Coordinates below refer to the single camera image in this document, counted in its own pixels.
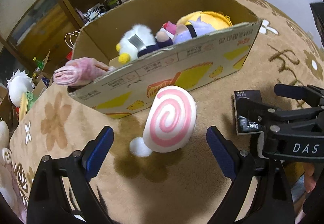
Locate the dark small card box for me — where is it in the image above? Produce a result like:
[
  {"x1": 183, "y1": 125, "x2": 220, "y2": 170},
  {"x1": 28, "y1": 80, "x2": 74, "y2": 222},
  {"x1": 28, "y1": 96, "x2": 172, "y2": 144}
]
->
[{"x1": 233, "y1": 90, "x2": 262, "y2": 135}]

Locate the yellow plush toy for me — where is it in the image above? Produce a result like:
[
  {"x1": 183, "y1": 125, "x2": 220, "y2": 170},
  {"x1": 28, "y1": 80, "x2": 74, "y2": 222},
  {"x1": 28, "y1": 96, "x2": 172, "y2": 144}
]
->
[{"x1": 176, "y1": 11, "x2": 233, "y2": 30}]

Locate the purple haired plush doll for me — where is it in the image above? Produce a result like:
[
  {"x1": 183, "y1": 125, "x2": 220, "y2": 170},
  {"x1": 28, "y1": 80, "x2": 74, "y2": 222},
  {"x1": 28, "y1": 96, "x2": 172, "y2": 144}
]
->
[{"x1": 137, "y1": 17, "x2": 216, "y2": 57}]

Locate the white fluffy plush toy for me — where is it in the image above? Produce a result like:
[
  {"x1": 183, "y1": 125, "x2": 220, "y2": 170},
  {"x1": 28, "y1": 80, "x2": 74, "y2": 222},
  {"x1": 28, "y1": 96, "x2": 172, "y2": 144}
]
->
[{"x1": 116, "y1": 24, "x2": 157, "y2": 65}]

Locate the person's hand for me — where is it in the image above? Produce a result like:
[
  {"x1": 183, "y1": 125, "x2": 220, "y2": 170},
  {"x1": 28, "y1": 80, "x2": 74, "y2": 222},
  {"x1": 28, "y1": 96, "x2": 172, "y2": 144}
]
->
[{"x1": 302, "y1": 163, "x2": 316, "y2": 193}]

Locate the white bear plush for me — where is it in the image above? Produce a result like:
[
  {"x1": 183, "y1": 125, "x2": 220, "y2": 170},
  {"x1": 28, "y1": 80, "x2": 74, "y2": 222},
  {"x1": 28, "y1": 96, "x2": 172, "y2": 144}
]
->
[{"x1": 0, "y1": 121, "x2": 12, "y2": 165}]

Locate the beige floral blanket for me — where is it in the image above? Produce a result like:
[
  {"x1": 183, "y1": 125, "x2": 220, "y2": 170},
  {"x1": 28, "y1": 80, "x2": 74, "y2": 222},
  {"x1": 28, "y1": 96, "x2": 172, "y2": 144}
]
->
[{"x1": 10, "y1": 0, "x2": 323, "y2": 223}]

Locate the green frog plush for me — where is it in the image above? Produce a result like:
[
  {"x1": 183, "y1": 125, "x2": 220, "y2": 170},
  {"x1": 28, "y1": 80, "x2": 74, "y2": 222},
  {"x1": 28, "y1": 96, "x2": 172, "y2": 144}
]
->
[{"x1": 26, "y1": 91, "x2": 38, "y2": 111}]

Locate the pink swirl plush cushion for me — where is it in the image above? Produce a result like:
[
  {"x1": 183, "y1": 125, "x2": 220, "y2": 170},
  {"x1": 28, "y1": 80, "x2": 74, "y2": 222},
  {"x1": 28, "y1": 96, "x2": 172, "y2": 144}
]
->
[{"x1": 143, "y1": 85, "x2": 197, "y2": 153}]

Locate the white haired plush head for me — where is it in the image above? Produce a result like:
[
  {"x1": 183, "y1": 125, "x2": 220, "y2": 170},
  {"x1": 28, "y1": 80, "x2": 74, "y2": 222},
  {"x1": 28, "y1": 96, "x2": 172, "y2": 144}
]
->
[{"x1": 7, "y1": 69, "x2": 33, "y2": 107}]

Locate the pink rolled towel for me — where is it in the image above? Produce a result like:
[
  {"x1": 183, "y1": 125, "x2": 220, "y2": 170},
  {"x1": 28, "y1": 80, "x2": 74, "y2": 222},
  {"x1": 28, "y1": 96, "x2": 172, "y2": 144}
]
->
[{"x1": 53, "y1": 57, "x2": 116, "y2": 87}]

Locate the green glass bottle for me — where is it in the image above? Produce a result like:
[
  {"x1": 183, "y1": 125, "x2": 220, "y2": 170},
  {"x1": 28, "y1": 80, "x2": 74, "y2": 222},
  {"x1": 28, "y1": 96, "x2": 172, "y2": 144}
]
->
[{"x1": 33, "y1": 57, "x2": 45, "y2": 76}]

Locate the cardboard box with yellow print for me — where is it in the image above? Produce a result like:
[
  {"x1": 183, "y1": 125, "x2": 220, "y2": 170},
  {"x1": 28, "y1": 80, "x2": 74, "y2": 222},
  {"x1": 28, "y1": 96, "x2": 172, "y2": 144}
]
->
[{"x1": 68, "y1": 0, "x2": 261, "y2": 119}]

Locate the red paper shopping bag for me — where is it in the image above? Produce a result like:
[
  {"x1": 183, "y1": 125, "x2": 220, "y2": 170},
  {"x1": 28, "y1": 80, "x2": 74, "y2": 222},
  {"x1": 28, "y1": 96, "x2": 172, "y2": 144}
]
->
[{"x1": 64, "y1": 31, "x2": 80, "y2": 60}]

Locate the magenta plush toy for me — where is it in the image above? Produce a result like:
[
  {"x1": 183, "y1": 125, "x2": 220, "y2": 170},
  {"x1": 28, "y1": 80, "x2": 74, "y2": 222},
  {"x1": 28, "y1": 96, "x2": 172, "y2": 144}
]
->
[{"x1": 163, "y1": 21, "x2": 177, "y2": 35}]

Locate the wooden wardrobe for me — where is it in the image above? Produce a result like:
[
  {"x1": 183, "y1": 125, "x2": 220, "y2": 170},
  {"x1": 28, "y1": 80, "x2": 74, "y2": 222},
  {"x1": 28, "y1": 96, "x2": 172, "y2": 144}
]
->
[{"x1": 1, "y1": 0, "x2": 92, "y2": 71}]

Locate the wicker basket with items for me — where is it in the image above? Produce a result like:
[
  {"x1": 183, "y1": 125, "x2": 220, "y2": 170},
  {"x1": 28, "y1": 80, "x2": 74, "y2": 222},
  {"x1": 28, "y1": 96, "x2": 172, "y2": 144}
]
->
[{"x1": 83, "y1": 3, "x2": 107, "y2": 22}]

